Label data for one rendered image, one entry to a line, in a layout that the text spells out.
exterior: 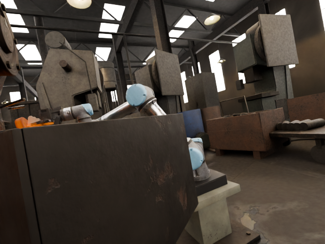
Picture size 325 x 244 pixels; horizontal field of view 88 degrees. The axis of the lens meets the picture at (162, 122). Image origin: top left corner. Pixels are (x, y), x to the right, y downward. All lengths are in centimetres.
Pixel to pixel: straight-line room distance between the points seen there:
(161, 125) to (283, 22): 577
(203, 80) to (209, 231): 470
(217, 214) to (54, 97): 317
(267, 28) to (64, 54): 464
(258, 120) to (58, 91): 325
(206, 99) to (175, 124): 509
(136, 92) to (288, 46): 518
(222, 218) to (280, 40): 498
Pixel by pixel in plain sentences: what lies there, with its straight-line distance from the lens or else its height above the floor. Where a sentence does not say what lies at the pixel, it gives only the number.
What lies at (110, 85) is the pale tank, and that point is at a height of 314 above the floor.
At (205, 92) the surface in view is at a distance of 535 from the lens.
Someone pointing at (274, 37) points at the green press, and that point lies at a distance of 552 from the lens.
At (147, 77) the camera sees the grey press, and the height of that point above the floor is 188.
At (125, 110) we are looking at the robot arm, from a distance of 108.
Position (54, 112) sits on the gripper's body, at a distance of 115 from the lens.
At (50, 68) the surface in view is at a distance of 372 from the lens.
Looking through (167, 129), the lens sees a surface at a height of 70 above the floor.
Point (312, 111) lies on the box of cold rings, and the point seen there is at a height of 46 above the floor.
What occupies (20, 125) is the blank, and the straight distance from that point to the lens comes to 114.
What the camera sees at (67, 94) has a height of 151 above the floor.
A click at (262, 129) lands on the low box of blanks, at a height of 40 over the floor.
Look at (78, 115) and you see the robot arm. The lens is 110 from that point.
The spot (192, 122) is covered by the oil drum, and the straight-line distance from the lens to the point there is 384.
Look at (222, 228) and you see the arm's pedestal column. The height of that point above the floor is 7.
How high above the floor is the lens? 71
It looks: level
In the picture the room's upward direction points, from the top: 10 degrees counter-clockwise
